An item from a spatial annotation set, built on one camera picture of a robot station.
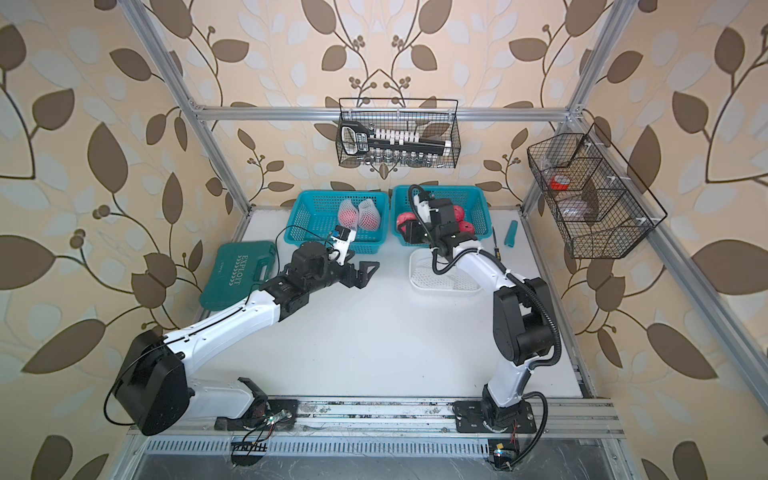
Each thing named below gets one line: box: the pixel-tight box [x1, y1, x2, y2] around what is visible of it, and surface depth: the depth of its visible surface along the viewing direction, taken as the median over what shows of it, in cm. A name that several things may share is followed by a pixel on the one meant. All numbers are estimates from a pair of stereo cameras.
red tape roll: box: [550, 174, 571, 191], surface depth 84 cm
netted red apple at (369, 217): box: [358, 198, 381, 232], surface depth 110 cm
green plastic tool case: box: [199, 241, 276, 311], surface depth 101 cm
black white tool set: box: [339, 121, 451, 155], surface depth 84 cm
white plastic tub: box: [409, 248, 483, 294], surface depth 93 cm
